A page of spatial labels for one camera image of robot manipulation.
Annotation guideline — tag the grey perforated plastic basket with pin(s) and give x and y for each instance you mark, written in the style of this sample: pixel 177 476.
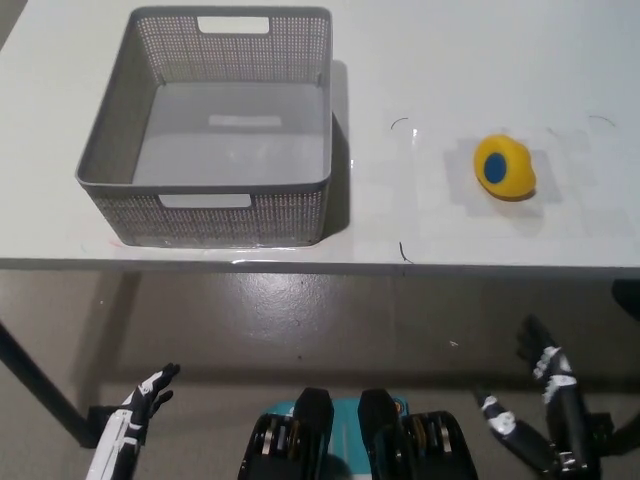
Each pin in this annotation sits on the grey perforated plastic basket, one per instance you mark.
pixel 125 150

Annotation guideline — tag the black object under table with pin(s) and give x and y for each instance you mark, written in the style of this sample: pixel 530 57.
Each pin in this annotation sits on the black object under table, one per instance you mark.
pixel 627 297

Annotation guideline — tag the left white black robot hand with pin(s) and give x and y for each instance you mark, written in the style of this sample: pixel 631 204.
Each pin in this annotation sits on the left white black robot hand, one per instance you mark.
pixel 120 430

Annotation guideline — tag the yellow duck toy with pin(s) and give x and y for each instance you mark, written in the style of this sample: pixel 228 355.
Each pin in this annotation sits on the yellow duck toy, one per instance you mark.
pixel 515 175

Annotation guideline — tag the black teal robot torso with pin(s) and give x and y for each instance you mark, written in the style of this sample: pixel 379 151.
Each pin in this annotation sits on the black teal robot torso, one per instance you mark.
pixel 360 440

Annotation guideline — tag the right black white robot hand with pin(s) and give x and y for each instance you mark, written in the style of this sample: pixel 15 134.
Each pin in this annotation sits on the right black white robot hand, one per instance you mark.
pixel 567 415

